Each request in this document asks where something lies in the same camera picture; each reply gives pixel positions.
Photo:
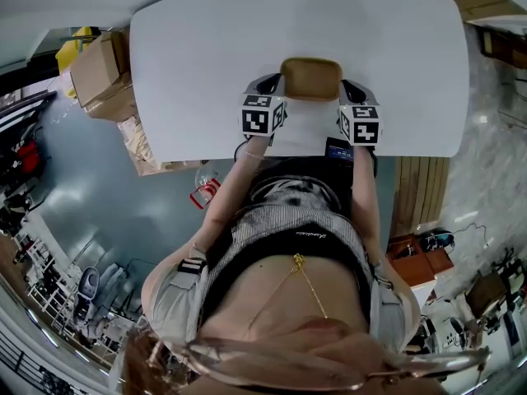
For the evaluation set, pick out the white table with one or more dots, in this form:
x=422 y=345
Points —
x=206 y=76

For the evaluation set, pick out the tan wooden tray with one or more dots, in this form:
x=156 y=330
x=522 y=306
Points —
x=311 y=78

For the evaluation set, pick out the beige crumpled cloth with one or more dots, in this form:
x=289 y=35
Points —
x=138 y=142

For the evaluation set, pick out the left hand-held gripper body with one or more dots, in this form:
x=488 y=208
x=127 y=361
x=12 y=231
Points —
x=257 y=117

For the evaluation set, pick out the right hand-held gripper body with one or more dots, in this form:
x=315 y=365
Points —
x=364 y=126

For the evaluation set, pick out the brown chair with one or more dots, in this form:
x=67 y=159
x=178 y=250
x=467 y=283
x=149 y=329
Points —
x=488 y=292

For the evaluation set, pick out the black device blue screen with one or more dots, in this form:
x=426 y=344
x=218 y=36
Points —
x=339 y=150

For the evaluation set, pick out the brown and white cabinet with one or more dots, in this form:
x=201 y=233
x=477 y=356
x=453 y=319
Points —
x=411 y=261

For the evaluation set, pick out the large cardboard box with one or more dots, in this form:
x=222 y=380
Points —
x=144 y=168

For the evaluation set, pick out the flat cardboard box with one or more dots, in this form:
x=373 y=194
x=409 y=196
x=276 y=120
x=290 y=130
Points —
x=477 y=2

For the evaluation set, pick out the person's left forearm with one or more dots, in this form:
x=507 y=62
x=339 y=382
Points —
x=234 y=183

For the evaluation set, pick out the red bag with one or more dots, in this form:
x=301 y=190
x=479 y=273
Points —
x=29 y=156

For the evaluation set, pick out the black teal headset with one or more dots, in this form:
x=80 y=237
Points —
x=436 y=241

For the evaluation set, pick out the clear water jug red cap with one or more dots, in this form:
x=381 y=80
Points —
x=206 y=191

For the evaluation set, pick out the person's body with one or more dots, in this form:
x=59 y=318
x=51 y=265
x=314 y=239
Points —
x=288 y=294

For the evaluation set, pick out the wooden rack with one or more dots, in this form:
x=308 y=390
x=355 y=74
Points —
x=502 y=47

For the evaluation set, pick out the black framed glass door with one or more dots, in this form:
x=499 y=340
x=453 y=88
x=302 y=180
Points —
x=24 y=105

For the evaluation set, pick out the clear framed eyeglasses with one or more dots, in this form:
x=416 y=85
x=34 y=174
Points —
x=350 y=381

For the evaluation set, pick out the person's right forearm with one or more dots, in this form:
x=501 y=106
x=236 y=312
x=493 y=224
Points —
x=364 y=196

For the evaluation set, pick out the wooden slat platform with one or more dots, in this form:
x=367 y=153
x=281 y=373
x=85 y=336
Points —
x=420 y=196

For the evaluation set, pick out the yellow plastic bin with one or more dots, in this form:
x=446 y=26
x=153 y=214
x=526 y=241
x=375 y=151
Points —
x=68 y=54

